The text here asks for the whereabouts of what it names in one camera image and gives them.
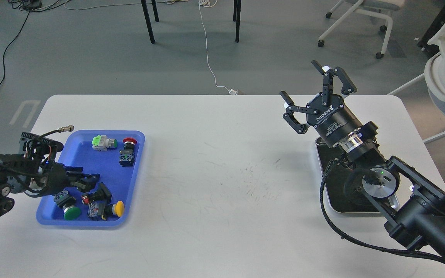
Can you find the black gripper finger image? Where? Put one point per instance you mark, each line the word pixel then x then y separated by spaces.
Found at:
pixel 70 170
pixel 83 182

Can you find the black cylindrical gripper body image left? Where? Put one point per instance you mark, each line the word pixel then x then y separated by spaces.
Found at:
pixel 53 181

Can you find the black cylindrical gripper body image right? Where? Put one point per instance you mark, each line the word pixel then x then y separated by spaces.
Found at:
pixel 334 122

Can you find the black robot arm image left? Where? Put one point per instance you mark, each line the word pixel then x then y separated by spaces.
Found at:
pixel 35 172

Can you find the blue plastic tray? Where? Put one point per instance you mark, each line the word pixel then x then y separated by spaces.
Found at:
pixel 121 180

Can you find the green mushroom push button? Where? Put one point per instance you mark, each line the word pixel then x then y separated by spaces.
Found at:
pixel 67 203

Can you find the yellow mushroom push button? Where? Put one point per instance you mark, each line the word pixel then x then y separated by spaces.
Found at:
pixel 103 211

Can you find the red emergency stop button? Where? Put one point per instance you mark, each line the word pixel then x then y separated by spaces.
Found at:
pixel 127 154

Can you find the black table leg right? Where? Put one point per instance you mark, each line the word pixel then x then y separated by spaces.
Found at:
pixel 237 18

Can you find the black table leg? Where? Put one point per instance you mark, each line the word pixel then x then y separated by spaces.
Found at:
pixel 147 18
pixel 237 18

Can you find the black table leg left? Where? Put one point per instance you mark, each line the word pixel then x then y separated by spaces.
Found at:
pixel 147 18

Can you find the black selector switch red tip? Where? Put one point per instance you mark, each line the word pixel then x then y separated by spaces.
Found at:
pixel 102 193

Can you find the green white push button switch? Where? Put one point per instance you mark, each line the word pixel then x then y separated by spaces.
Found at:
pixel 103 143

